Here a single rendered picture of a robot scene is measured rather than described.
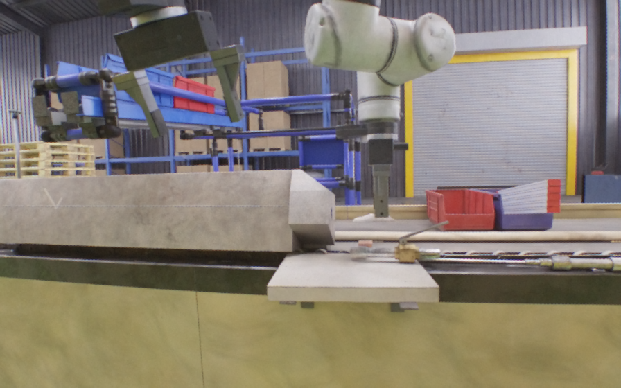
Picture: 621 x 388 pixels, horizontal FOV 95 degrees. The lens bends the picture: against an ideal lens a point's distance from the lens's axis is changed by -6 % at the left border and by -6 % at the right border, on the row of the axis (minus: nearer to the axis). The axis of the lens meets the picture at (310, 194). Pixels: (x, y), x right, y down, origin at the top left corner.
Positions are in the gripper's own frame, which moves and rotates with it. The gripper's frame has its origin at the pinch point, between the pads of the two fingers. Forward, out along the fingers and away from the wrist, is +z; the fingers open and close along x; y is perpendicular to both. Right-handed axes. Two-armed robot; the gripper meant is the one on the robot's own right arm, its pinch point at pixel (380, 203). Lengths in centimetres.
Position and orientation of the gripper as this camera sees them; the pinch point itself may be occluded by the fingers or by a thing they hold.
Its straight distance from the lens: 67.2
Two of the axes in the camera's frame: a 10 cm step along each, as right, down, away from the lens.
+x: 1.8, -0.8, 9.8
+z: 0.3, 10.0, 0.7
